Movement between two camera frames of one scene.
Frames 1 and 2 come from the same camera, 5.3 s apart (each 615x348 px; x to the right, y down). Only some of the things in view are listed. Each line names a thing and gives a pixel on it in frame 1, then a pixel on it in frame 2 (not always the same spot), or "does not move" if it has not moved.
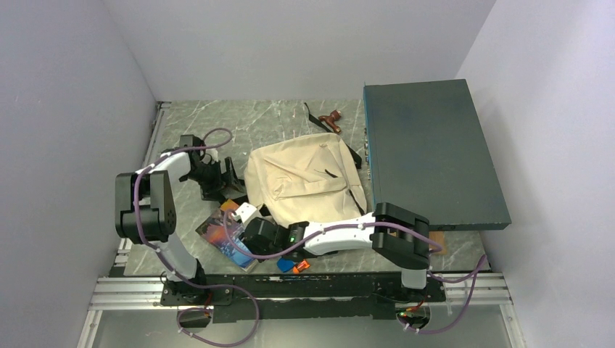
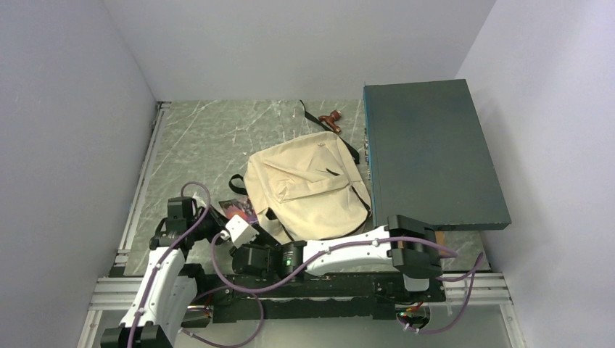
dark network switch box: [427, 154] does not move
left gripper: [223, 181] to [219, 222]
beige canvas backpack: [304, 177] does not move
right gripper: [254, 250] to [265, 236]
